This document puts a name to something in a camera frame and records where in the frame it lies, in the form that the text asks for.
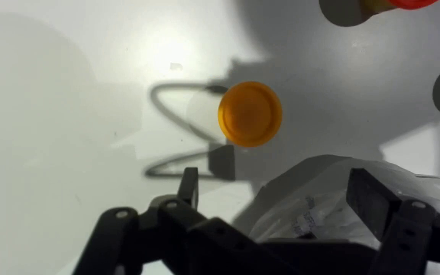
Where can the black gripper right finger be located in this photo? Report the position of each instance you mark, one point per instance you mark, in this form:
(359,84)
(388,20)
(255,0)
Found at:
(406,228)

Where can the orange lid dough cup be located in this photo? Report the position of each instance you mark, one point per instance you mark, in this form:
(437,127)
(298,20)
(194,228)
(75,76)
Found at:
(374,6)

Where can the white plastic bag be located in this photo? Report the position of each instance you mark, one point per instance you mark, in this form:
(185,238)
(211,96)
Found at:
(310,197)

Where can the yellow lid dough cup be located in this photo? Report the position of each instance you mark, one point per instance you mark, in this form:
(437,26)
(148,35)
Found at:
(249,113)

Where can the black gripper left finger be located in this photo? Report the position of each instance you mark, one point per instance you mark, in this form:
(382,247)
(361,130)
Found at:
(170,231)

